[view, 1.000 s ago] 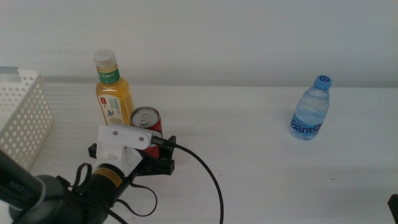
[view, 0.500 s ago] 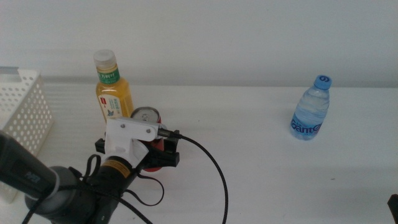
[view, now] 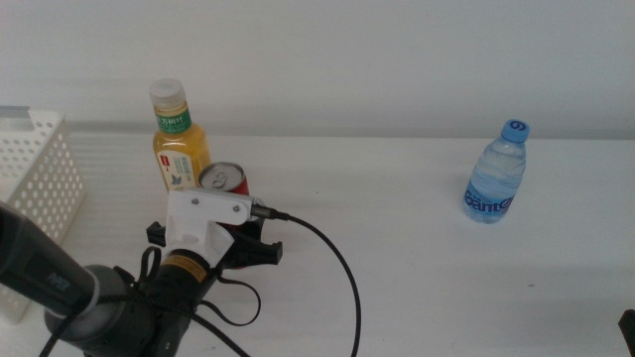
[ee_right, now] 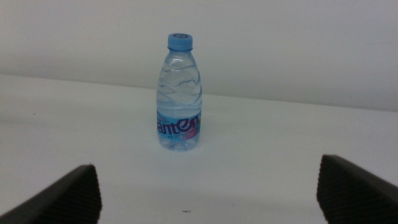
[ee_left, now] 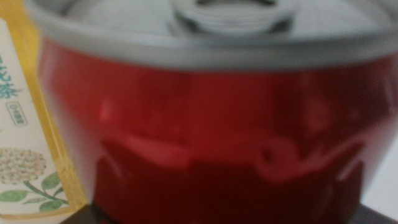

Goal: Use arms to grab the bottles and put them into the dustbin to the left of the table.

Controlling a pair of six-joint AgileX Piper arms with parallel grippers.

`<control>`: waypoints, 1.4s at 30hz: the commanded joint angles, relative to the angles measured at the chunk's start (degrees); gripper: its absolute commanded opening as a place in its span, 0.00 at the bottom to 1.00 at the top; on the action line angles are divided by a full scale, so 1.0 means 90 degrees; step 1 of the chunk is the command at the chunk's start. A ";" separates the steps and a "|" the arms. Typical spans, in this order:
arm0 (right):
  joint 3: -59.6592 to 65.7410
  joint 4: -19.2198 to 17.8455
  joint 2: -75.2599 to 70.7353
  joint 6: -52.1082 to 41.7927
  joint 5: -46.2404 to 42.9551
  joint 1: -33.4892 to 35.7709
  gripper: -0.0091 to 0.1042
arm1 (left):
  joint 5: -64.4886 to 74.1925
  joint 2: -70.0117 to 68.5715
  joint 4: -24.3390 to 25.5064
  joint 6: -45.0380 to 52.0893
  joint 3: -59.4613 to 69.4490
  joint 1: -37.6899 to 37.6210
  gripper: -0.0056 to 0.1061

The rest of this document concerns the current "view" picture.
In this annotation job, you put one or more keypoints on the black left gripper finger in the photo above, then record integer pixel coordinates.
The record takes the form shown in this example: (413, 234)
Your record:
(256, 232)

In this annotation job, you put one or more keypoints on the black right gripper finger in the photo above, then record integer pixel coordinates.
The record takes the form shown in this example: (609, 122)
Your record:
(628, 327)

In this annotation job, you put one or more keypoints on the red soda can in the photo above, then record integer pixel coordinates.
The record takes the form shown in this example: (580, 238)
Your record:
(223, 176)

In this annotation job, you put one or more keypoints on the yellow tea bottle green label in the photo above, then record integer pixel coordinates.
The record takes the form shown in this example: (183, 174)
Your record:
(178, 144)

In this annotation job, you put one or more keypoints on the clear water bottle blue cap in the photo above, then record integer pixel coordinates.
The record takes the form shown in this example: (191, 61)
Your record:
(496, 178)

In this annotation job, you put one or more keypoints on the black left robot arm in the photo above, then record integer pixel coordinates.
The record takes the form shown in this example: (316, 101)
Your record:
(39, 268)

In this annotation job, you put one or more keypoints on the white perforated plastic basket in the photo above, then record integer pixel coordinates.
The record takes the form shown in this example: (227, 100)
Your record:
(49, 124)

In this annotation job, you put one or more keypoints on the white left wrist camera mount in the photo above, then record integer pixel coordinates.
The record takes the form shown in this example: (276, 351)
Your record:
(198, 213)

